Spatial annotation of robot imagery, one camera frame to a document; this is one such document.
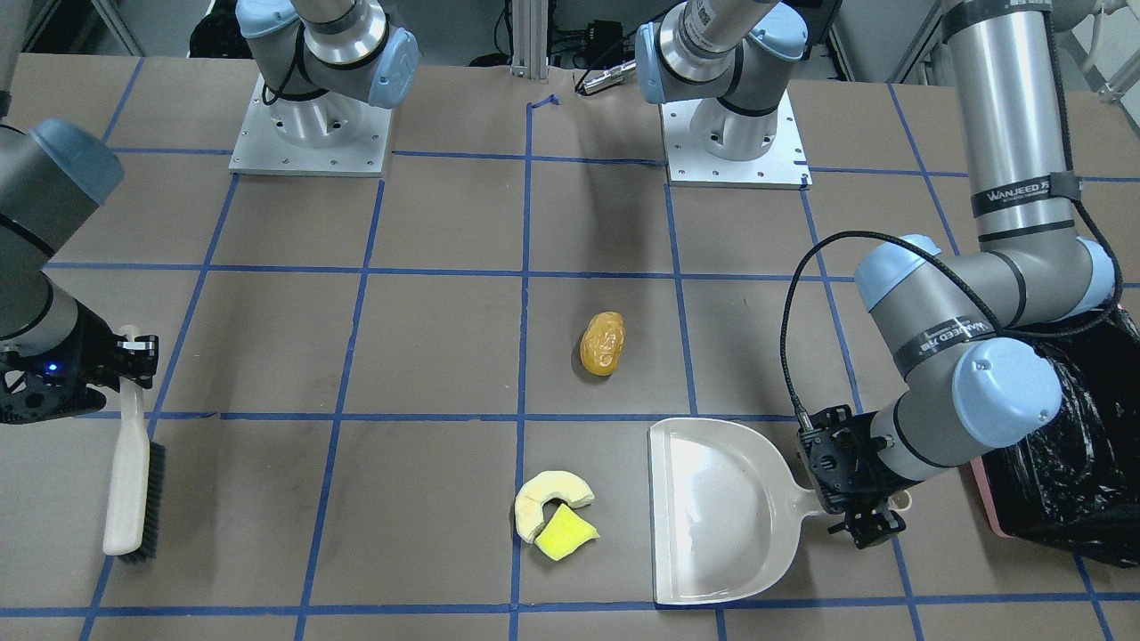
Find yellow-green sponge piece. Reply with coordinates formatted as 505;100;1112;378
534;504;601;563

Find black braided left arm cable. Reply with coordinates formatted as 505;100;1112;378
781;230;1003;428

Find silver connector plug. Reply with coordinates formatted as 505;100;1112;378
575;60;638;97

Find bin with black bag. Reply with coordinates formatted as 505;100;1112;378
974;309;1139;568

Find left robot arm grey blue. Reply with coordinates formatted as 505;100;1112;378
789;1;1123;547

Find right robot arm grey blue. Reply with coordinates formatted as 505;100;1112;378
1;1;420;425

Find pale curved fruit peel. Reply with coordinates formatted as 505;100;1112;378
513;470;596;544

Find aluminium frame post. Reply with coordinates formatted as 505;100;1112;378
508;0;549;84

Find cream plastic dustpan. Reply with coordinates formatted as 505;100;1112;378
648;417;899;607

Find cream hand brush black bristles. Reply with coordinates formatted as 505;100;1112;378
101;325;166;563

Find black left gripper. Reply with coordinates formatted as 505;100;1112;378
797;405;909;550

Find yellow-brown toy potato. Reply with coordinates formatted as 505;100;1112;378
578;310;626;378

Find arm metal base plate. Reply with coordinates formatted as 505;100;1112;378
659;91;813;190
229;78;394;178

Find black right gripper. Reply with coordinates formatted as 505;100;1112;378
1;305;158;425

